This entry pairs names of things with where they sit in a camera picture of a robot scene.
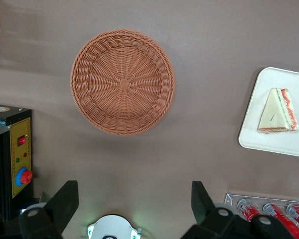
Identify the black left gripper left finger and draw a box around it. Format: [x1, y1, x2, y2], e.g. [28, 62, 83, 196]
[18, 180, 80, 239]

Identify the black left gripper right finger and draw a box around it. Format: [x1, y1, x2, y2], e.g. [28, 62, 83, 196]
[181, 180, 252, 239]

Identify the triangle sandwich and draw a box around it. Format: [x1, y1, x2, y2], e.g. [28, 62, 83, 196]
[257, 87, 299, 134]

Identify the cream rectangular tray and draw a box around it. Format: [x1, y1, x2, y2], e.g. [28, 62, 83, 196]
[238, 66, 299, 159]

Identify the brown round wicker basket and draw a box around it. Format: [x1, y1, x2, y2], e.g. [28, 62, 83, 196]
[70, 28, 176, 136]

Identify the clear acrylic bottle rack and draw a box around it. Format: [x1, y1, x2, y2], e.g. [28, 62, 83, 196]
[223, 192, 299, 239]

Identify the black food warmer machine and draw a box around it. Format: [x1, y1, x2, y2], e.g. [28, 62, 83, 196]
[0, 102, 35, 224]

